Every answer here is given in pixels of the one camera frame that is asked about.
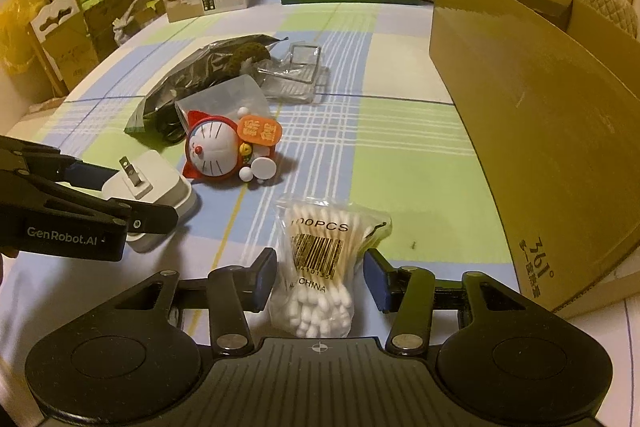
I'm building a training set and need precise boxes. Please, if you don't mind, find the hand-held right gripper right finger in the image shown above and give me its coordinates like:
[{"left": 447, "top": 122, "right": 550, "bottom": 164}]
[{"left": 363, "top": 249, "right": 533, "bottom": 352}]

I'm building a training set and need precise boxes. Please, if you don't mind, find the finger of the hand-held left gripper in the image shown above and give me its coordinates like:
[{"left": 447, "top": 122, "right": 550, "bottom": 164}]
[
  {"left": 14, "top": 171, "right": 179, "bottom": 236},
  {"left": 0, "top": 134, "right": 109, "bottom": 190}
]

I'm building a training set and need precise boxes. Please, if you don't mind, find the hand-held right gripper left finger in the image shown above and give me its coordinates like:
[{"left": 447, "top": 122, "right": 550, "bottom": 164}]
[{"left": 112, "top": 247, "right": 277, "bottom": 356}]

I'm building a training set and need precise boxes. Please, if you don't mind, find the bag of cotton swabs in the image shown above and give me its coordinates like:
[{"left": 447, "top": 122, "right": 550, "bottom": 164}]
[{"left": 263, "top": 196, "right": 393, "bottom": 339}]

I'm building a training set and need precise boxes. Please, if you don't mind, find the dark plastic bag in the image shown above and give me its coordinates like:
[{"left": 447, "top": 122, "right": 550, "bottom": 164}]
[{"left": 124, "top": 34, "right": 288, "bottom": 144}]

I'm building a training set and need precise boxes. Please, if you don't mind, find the large cardboard box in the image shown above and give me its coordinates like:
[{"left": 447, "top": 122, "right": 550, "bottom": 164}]
[{"left": 429, "top": 0, "right": 640, "bottom": 319}]

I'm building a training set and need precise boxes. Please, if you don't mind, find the flat cardboard sheet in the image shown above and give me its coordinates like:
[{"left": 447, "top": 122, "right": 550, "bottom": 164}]
[{"left": 20, "top": 96, "right": 68, "bottom": 120}]

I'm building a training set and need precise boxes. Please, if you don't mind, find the checkered tablecloth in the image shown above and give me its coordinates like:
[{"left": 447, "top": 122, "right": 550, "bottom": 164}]
[{"left": 0, "top": 0, "right": 640, "bottom": 427}]

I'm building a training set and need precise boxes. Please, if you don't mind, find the crumpled white plastic bag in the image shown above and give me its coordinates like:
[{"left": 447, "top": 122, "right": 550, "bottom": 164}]
[{"left": 112, "top": 0, "right": 166, "bottom": 48}]

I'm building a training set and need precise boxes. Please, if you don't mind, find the yellow plastic bag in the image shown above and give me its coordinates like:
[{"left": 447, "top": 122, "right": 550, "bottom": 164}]
[{"left": 0, "top": 0, "right": 51, "bottom": 78}]

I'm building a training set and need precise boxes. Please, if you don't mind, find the dark fuzzy object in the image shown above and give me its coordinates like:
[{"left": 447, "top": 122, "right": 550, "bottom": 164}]
[{"left": 227, "top": 39, "right": 273, "bottom": 70}]

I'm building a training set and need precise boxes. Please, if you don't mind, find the clear plastic box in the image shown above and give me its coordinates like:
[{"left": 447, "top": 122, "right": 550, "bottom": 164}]
[{"left": 257, "top": 42, "right": 331, "bottom": 105}]

